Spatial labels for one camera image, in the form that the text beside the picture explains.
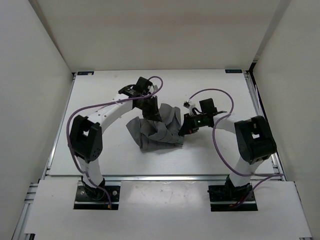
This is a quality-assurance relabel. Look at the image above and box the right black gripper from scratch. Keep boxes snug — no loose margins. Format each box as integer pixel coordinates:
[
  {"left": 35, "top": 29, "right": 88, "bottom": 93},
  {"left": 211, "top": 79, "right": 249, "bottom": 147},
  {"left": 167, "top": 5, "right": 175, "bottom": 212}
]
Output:
[{"left": 178, "top": 112, "right": 207, "bottom": 135}]

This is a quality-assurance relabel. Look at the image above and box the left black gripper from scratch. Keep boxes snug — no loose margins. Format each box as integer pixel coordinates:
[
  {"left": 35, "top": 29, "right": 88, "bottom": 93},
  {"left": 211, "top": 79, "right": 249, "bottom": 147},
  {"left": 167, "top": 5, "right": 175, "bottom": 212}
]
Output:
[{"left": 136, "top": 95, "right": 162, "bottom": 123}]

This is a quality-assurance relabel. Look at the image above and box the grey pleated skirt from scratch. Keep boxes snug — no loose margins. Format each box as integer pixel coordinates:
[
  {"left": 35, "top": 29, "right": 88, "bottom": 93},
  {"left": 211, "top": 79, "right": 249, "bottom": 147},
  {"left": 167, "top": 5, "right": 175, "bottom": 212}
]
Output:
[{"left": 126, "top": 103, "right": 184, "bottom": 153}]

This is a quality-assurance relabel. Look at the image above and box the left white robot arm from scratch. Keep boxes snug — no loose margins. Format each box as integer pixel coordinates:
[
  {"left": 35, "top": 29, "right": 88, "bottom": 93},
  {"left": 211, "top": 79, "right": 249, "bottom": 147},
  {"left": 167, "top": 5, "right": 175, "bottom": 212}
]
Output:
[{"left": 66, "top": 76, "right": 161, "bottom": 200}]

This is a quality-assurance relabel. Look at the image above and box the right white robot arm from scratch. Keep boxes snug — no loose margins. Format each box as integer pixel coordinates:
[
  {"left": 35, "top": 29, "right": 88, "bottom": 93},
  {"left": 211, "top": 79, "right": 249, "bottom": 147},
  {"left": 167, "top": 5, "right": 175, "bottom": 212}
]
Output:
[{"left": 178, "top": 98, "right": 277, "bottom": 200}]

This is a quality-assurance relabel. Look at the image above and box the right blue label sticker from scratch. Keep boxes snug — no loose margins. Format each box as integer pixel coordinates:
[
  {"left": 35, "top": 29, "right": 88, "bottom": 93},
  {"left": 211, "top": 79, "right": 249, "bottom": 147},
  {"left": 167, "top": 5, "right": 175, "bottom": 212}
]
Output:
[{"left": 225, "top": 69, "right": 243, "bottom": 74}]

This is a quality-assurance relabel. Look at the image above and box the blue label sticker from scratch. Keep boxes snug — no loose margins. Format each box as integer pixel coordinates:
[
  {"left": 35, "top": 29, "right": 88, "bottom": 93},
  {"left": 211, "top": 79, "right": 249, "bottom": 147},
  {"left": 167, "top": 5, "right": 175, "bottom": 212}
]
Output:
[
  {"left": 225, "top": 69, "right": 243, "bottom": 74},
  {"left": 77, "top": 71, "right": 95, "bottom": 76}
]

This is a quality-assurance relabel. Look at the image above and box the left blue label sticker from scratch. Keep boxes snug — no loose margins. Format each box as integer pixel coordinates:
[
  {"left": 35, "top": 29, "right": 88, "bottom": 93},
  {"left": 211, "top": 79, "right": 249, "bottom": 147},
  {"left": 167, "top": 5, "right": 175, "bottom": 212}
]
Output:
[{"left": 77, "top": 71, "right": 95, "bottom": 76}]

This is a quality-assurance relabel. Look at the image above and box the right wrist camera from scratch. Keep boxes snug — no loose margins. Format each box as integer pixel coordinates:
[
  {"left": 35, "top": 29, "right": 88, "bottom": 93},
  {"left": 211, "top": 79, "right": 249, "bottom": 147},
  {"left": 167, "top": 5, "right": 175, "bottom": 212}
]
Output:
[{"left": 183, "top": 101, "right": 196, "bottom": 116}]

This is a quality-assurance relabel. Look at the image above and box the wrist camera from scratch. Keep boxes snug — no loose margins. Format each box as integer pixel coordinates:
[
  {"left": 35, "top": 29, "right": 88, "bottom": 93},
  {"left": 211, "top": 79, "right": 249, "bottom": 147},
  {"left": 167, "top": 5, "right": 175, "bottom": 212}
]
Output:
[
  {"left": 149, "top": 84, "right": 158, "bottom": 94},
  {"left": 183, "top": 101, "right": 196, "bottom": 116}
]

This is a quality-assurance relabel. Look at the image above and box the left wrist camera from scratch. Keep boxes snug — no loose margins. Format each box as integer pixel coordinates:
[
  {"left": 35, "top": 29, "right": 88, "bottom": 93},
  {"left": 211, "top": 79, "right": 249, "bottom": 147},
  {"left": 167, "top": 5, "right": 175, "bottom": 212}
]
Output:
[{"left": 149, "top": 84, "right": 158, "bottom": 94}]

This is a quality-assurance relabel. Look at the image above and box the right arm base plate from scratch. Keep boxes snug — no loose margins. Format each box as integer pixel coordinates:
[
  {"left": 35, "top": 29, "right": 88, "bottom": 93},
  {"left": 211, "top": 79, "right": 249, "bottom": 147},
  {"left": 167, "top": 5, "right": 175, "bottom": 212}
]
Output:
[{"left": 207, "top": 177, "right": 258, "bottom": 212}]

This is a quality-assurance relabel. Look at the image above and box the aluminium front rail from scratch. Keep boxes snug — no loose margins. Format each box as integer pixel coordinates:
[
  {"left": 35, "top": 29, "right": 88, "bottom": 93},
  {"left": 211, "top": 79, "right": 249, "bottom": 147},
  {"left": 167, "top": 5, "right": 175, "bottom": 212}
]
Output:
[{"left": 103, "top": 174, "right": 227, "bottom": 182}]

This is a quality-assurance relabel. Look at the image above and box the right aluminium side rail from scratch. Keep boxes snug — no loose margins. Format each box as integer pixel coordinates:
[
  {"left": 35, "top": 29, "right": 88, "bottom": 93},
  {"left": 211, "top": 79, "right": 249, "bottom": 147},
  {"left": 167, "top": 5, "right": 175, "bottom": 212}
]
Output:
[{"left": 243, "top": 70, "right": 287, "bottom": 181}]

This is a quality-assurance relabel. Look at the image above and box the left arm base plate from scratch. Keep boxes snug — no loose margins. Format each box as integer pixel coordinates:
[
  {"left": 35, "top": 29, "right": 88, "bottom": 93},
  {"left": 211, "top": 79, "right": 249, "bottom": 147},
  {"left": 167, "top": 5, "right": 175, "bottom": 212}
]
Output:
[{"left": 73, "top": 181, "right": 121, "bottom": 211}]

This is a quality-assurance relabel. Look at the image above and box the left aluminium frame rail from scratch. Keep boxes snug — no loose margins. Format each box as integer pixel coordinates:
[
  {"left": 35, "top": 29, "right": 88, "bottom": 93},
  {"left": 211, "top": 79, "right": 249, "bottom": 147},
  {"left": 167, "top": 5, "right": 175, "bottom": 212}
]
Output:
[{"left": 9, "top": 109, "right": 63, "bottom": 240}]

